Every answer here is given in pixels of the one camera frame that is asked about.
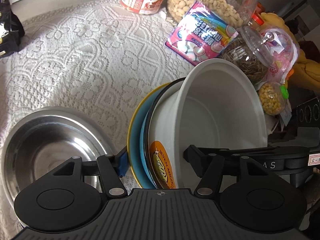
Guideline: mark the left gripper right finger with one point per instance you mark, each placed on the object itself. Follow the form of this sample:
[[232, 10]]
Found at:
[[208, 167]]

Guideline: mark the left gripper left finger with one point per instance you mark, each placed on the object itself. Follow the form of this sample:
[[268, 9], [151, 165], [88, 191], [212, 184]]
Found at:
[[111, 169]]

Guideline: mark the blue enamel bowl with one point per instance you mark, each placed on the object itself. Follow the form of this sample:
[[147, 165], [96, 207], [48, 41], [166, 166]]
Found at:
[[144, 133]]

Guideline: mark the tall white bowl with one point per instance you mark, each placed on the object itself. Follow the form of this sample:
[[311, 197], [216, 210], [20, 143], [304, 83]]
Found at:
[[215, 106]]

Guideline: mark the stainless steel bowl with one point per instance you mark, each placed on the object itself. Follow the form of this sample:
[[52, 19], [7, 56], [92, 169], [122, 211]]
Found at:
[[52, 169]]

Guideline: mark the yellow plush toy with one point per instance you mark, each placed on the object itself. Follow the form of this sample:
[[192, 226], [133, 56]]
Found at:
[[306, 71]]

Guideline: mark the glass sunflower seed jar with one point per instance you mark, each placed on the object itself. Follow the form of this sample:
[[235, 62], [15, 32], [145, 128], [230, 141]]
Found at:
[[249, 53]]

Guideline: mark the pink marshmallow bag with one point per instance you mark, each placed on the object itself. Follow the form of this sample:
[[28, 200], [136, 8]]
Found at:
[[200, 35]]

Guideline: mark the black snack bag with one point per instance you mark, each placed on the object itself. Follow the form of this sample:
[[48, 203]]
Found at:
[[11, 30]]

